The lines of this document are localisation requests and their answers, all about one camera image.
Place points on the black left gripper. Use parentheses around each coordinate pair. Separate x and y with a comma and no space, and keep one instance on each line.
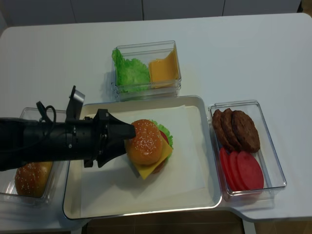
(90,138)

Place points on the brown patty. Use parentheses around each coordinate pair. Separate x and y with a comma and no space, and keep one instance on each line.
(216,122)
(245,131)
(226,123)

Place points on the red tomato slice back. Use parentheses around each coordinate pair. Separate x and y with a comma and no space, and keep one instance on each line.
(224,157)

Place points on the red tomato slice middle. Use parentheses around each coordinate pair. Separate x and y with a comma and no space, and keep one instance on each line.
(239,186)

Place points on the red tomato slice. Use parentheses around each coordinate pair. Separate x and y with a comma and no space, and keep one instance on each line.
(250,172)
(239,186)
(224,157)

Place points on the white paper sheet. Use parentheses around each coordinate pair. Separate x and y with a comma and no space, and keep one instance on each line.
(117,186)

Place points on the green lettuce in container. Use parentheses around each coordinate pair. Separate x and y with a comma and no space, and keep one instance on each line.
(132,75)

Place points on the yellow cheese slices stack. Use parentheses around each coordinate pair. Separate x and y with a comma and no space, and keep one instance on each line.
(164,72)

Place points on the brown patty front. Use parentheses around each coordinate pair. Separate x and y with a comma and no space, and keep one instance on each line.
(245,131)

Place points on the clear bun container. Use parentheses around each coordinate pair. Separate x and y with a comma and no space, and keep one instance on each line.
(8,192)

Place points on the clear lettuce and cheese container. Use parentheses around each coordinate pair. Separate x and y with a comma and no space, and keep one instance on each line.
(146,52)

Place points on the white metal tray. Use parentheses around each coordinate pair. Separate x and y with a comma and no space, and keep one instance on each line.
(204,198)

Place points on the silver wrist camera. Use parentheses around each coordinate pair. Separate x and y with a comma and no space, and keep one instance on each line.
(76,100)

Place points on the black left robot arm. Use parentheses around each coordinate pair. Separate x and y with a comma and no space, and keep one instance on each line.
(27,141)

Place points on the sesame bun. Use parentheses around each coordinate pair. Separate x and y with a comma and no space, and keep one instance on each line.
(146,147)
(31,179)

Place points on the brown patty back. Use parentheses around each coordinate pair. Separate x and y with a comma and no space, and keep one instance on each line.
(216,122)

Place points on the yellow cheese slice on burger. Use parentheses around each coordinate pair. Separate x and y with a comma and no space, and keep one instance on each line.
(146,170)

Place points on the white table leg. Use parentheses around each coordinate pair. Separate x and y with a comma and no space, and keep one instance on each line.
(248,225)

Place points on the red tomato slice front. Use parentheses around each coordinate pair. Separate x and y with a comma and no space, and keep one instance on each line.
(250,172)

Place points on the brown patty middle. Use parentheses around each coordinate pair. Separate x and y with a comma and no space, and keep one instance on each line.
(226,123)

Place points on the bottom bun of burger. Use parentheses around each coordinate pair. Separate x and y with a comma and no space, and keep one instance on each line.
(159,167)

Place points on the green lettuce on burger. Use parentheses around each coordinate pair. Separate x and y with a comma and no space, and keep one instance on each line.
(159,142)

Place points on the sesame top bun in container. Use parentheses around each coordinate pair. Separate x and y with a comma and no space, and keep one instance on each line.
(31,179)

